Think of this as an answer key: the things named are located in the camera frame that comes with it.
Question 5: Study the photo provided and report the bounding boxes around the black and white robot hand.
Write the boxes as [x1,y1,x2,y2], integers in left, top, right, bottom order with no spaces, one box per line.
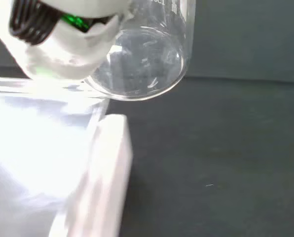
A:
[0,0,135,81]

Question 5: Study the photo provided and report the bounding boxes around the white electronic balance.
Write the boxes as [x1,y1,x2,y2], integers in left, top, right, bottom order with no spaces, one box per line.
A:
[0,76,134,237]

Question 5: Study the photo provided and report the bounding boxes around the black bench cloth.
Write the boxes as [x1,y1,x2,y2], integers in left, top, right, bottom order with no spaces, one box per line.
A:
[0,65,294,237]

